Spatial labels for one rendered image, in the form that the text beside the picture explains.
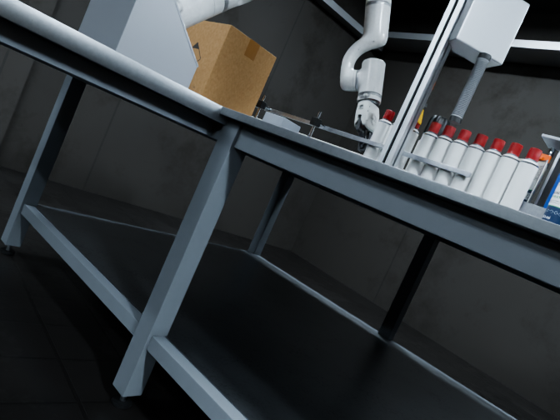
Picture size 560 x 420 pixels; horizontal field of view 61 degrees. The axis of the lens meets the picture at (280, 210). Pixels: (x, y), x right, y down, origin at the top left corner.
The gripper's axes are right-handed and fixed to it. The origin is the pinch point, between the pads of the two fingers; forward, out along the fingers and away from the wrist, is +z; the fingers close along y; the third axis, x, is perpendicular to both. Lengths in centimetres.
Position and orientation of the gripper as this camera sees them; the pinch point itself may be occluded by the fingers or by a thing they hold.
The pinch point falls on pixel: (362, 145)
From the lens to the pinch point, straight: 172.8
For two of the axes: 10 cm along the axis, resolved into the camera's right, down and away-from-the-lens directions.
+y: 6.1, 2.1, 7.6
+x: -7.8, -0.2, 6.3
